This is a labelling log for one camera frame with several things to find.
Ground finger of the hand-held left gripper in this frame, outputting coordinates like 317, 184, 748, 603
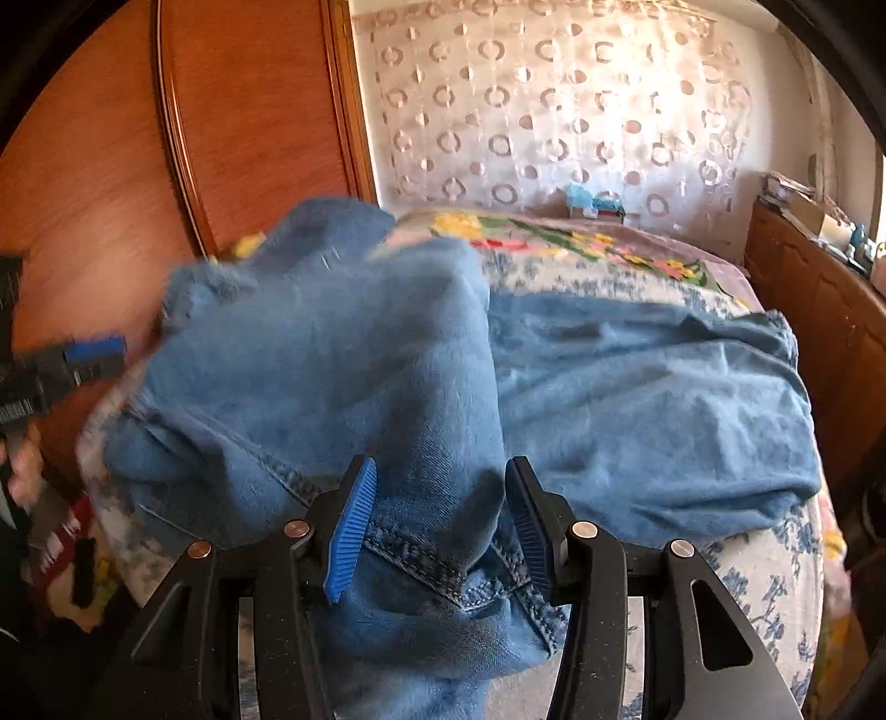
31, 334, 131, 385

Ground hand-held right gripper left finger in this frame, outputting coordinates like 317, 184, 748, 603
104, 455, 378, 720

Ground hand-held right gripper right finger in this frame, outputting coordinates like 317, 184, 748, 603
504, 455, 807, 720

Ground blue denim pants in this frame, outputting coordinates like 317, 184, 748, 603
104, 197, 825, 720

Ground person's left hand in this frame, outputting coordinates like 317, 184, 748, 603
0, 425, 46, 517

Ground red and black cloth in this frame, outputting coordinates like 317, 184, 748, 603
20, 495, 122, 624

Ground wooden slatted wardrobe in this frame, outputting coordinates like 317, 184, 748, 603
0, 0, 378, 500

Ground long wooden cabinet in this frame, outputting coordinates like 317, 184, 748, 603
744, 197, 886, 500

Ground tan open box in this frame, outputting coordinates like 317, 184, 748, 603
789, 190, 856, 250

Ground sheer circle-patterned curtain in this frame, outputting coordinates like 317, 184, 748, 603
349, 0, 755, 223

